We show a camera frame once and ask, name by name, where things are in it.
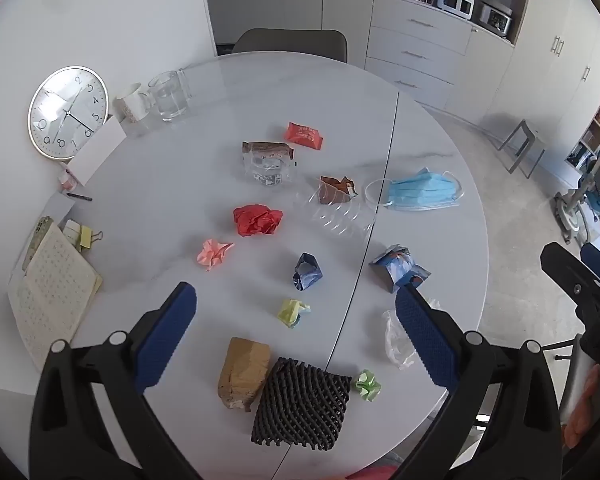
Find brown paper package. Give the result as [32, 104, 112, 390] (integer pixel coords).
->
[217, 337, 272, 411]

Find clear brown plastic bag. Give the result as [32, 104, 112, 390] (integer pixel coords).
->
[241, 141, 298, 187]

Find red garment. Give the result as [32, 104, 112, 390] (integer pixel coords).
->
[345, 465, 398, 480]

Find grey toaster oven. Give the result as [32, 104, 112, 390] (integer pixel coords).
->
[477, 1, 513, 36]

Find white drawer cabinet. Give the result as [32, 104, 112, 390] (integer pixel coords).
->
[365, 0, 473, 106]

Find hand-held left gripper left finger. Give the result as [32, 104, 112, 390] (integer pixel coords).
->
[28, 281, 201, 480]

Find clear glass pitcher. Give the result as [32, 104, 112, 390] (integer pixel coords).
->
[147, 69, 191, 122]

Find open lined notebook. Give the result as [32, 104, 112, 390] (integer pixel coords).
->
[7, 222, 103, 371]

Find pale sticky note pad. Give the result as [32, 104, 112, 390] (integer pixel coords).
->
[61, 219, 83, 251]

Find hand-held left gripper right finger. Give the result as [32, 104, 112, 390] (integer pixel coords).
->
[395, 284, 563, 480]

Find green paper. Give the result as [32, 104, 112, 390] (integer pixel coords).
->
[352, 369, 382, 402]

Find grey metal stool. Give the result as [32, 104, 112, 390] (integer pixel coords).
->
[497, 120, 546, 178]

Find red snack wrapper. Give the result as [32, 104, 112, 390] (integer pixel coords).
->
[284, 121, 326, 151]

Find pink paper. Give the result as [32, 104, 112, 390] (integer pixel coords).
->
[196, 239, 235, 272]

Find brown torn wrapper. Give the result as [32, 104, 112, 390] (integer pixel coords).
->
[319, 176, 357, 206]

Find blue face mask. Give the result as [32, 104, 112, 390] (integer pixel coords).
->
[364, 167, 466, 212]

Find wooden bookshelf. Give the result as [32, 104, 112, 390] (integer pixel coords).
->
[565, 72, 600, 171]

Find yellow binder clip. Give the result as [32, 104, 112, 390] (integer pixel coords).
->
[79, 225, 105, 251]

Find red paper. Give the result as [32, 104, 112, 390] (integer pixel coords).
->
[232, 203, 285, 237]

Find white paper card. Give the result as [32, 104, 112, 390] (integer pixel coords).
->
[70, 116, 127, 187]

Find black foam net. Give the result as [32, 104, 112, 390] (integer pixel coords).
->
[251, 356, 353, 448]

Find white mug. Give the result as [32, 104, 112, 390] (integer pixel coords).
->
[114, 83, 153, 125]

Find clear plastic tray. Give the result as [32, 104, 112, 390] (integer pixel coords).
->
[292, 185, 376, 241]

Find blue white rolling stand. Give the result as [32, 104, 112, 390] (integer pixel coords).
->
[552, 142, 600, 246]

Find dark blue wrapper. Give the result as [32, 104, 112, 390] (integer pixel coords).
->
[292, 252, 325, 292]

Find yellow paper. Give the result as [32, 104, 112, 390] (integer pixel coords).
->
[277, 299, 313, 330]

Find round white wall clock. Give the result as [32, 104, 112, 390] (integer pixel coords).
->
[27, 66, 109, 161]

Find grey chair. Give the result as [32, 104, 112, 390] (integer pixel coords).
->
[232, 28, 348, 63]

